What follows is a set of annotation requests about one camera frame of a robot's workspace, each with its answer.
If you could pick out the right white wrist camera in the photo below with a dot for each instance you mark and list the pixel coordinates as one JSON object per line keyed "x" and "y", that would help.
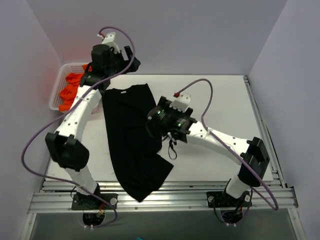
{"x": 181, "y": 101}

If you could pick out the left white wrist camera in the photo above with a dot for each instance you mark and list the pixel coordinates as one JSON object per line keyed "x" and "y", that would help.
{"x": 109, "y": 40}

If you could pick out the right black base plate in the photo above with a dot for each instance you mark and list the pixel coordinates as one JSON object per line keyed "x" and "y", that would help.
{"x": 219, "y": 199}

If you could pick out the aluminium rail frame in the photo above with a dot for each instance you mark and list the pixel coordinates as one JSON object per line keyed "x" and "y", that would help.
{"x": 168, "y": 199}

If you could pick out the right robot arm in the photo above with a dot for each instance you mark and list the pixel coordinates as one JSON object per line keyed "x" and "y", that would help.
{"x": 250, "y": 155}

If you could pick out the orange t-shirt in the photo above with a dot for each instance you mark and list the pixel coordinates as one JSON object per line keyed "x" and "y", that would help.
{"x": 68, "y": 94}

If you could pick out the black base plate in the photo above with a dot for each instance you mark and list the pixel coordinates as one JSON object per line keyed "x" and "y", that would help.
{"x": 88, "y": 202}
{"x": 219, "y": 199}

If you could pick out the white plastic basket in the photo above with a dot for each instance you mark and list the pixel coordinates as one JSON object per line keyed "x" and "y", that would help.
{"x": 60, "y": 84}

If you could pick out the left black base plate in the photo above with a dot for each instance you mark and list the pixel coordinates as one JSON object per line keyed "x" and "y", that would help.
{"x": 88, "y": 202}

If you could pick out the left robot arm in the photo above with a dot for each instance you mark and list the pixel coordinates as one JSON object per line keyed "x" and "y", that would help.
{"x": 65, "y": 144}

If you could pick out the right side aluminium rail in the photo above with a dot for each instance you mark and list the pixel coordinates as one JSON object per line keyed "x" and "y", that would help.
{"x": 265, "y": 135}

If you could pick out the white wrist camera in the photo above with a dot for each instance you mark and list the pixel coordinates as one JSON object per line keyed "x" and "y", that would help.
{"x": 181, "y": 101}
{"x": 109, "y": 40}

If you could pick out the black t-shirt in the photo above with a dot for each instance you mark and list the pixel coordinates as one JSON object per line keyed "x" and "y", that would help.
{"x": 134, "y": 143}

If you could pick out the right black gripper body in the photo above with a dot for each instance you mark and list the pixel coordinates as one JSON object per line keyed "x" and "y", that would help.
{"x": 155, "y": 118}

